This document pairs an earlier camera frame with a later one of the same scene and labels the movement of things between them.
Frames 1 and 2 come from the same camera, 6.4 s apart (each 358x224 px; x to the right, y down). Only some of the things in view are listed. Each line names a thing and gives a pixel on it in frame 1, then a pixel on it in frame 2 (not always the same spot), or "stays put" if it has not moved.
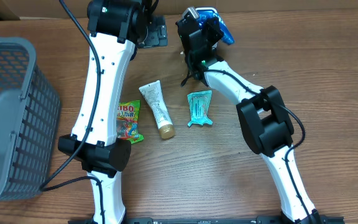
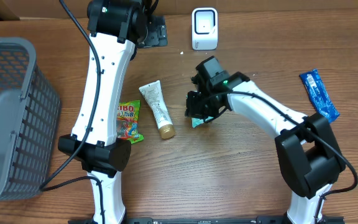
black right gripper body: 209,32 to 201,104
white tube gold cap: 155,97 stays put
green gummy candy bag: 127,121 stays put
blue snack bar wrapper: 204,13 to 320,98
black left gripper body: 157,34 stays put
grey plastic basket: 20,117 stays put
